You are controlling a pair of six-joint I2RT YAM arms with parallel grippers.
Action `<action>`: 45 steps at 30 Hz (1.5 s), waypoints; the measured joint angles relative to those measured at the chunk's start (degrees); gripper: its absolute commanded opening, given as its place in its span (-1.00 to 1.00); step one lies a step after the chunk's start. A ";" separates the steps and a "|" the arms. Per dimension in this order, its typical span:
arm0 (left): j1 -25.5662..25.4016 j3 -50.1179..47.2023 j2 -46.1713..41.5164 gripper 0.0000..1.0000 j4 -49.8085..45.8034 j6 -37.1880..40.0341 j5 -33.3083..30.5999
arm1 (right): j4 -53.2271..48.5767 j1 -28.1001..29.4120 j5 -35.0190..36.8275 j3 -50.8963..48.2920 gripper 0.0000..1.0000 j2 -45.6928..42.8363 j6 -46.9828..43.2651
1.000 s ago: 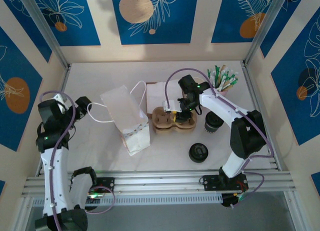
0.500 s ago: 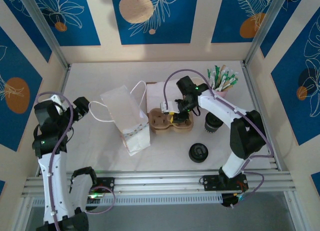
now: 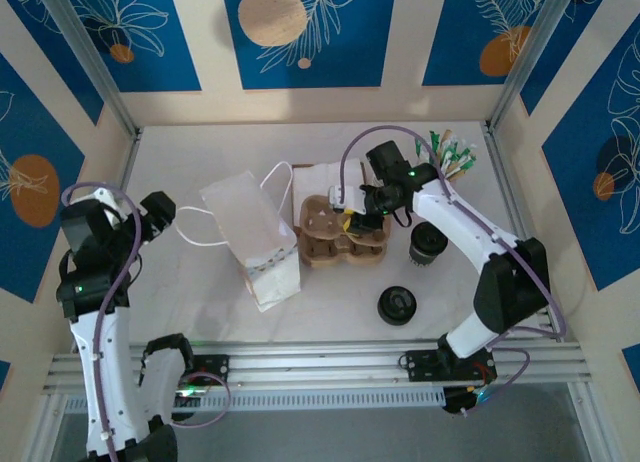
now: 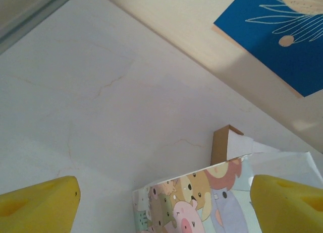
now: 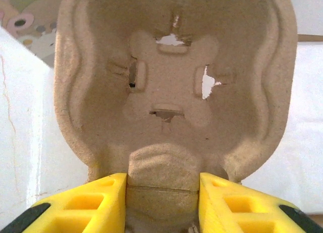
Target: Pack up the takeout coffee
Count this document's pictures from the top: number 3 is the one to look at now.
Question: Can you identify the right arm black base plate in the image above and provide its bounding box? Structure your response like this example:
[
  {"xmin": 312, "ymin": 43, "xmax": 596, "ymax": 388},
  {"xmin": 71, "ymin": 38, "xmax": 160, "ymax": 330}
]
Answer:
[{"xmin": 405, "ymin": 349, "xmax": 499, "ymax": 384}]

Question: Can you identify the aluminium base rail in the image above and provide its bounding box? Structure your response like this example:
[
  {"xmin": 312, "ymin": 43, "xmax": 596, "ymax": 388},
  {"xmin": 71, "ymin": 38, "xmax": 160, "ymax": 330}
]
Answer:
[{"xmin": 47, "ymin": 337, "xmax": 594, "ymax": 398}]

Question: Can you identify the stack of black cup lids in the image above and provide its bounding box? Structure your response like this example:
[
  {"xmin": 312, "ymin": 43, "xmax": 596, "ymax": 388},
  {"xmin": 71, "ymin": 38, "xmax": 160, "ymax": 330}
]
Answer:
[{"xmin": 376, "ymin": 285, "xmax": 418, "ymax": 326}]

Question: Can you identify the white paper napkin stack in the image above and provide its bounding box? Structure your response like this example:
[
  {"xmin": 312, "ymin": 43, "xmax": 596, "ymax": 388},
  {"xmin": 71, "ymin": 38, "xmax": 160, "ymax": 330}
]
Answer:
[{"xmin": 292, "ymin": 157, "xmax": 367, "ymax": 224}]

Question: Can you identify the black plastic cup lid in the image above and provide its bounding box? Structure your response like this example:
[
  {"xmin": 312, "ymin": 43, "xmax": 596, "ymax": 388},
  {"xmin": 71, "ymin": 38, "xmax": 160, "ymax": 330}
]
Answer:
[{"xmin": 410, "ymin": 220, "xmax": 449, "ymax": 252}]

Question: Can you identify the paper cup with black sleeve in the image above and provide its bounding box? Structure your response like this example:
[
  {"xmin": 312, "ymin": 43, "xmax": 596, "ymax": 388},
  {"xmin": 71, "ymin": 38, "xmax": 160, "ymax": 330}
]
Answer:
[{"xmin": 408, "ymin": 220, "xmax": 449, "ymax": 269}]

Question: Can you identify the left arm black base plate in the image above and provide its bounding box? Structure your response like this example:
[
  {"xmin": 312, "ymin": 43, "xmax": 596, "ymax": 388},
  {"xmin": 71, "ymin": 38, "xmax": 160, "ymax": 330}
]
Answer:
[{"xmin": 191, "ymin": 353, "xmax": 232, "ymax": 386}]

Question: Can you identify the grey slotted cable duct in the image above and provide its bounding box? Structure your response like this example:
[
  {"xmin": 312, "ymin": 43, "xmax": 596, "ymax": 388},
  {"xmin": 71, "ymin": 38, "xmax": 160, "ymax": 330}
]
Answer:
[{"xmin": 64, "ymin": 384, "xmax": 447, "ymax": 414}]

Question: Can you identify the white floral paper bag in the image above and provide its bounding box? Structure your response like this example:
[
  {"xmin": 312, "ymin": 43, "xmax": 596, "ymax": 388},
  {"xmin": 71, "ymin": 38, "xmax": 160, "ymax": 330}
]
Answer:
[{"xmin": 174, "ymin": 160, "xmax": 304, "ymax": 314}]

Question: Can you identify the brown pulp cup carrier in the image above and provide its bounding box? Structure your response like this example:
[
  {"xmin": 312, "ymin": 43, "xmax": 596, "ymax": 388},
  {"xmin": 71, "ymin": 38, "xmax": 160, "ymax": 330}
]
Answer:
[{"xmin": 298, "ymin": 194, "xmax": 393, "ymax": 270}]

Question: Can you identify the aluminium frame post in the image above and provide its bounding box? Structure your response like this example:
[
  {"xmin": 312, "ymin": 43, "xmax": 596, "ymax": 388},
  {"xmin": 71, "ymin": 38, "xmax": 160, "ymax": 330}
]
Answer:
[
  {"xmin": 486, "ymin": 0, "xmax": 572, "ymax": 133},
  {"xmin": 35, "ymin": 0, "xmax": 142, "ymax": 139}
]

